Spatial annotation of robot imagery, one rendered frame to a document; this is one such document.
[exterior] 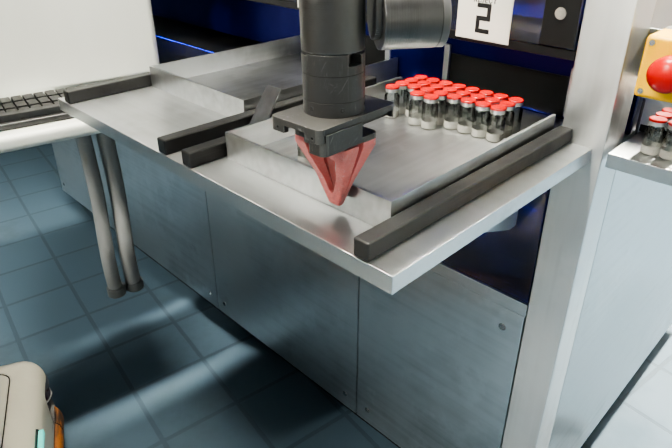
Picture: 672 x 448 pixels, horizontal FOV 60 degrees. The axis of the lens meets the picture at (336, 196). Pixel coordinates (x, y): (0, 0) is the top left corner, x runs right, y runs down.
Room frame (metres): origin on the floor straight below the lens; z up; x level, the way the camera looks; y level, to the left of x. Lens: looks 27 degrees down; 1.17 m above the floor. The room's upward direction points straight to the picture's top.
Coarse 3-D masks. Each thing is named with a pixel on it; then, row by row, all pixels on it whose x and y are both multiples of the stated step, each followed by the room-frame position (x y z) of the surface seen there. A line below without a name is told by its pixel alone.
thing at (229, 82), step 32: (160, 64) 0.98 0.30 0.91; (192, 64) 1.02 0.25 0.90; (224, 64) 1.07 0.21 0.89; (256, 64) 1.11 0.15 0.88; (288, 64) 1.11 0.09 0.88; (384, 64) 1.00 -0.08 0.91; (192, 96) 0.88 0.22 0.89; (224, 96) 0.82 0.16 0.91; (256, 96) 0.80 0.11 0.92; (288, 96) 0.84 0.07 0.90
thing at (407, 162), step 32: (256, 128) 0.69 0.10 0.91; (384, 128) 0.76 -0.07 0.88; (416, 128) 0.76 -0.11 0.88; (544, 128) 0.71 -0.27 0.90; (256, 160) 0.62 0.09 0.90; (288, 160) 0.58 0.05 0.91; (384, 160) 0.65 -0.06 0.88; (416, 160) 0.65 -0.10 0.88; (448, 160) 0.65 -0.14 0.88; (480, 160) 0.60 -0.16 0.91; (320, 192) 0.55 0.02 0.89; (352, 192) 0.52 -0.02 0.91; (384, 192) 0.57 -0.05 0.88; (416, 192) 0.51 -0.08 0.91
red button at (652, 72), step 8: (664, 56) 0.64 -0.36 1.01; (656, 64) 0.63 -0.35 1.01; (664, 64) 0.62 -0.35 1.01; (648, 72) 0.63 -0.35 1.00; (656, 72) 0.63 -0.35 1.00; (664, 72) 0.62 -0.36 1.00; (648, 80) 0.63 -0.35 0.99; (656, 80) 0.63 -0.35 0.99; (664, 80) 0.62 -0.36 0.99; (656, 88) 0.63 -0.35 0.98; (664, 88) 0.62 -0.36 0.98
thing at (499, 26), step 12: (468, 0) 0.84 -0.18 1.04; (480, 0) 0.83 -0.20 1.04; (492, 0) 0.81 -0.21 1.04; (504, 0) 0.80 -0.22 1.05; (468, 12) 0.84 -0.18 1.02; (480, 12) 0.83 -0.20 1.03; (492, 12) 0.81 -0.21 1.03; (504, 12) 0.80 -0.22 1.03; (456, 24) 0.85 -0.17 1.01; (468, 24) 0.84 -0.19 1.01; (480, 24) 0.82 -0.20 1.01; (492, 24) 0.81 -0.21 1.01; (504, 24) 0.80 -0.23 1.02; (468, 36) 0.84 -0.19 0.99; (480, 36) 0.82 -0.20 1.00; (492, 36) 0.81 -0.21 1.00; (504, 36) 0.80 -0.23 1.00
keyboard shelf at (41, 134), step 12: (60, 120) 1.01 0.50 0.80; (72, 120) 1.01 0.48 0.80; (0, 132) 0.95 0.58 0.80; (12, 132) 0.95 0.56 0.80; (24, 132) 0.95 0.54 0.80; (36, 132) 0.96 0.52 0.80; (48, 132) 0.96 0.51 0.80; (60, 132) 0.97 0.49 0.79; (72, 132) 0.99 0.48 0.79; (84, 132) 1.00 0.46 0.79; (96, 132) 1.01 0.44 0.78; (0, 144) 0.92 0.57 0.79; (12, 144) 0.93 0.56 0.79; (24, 144) 0.94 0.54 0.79; (36, 144) 0.95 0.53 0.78
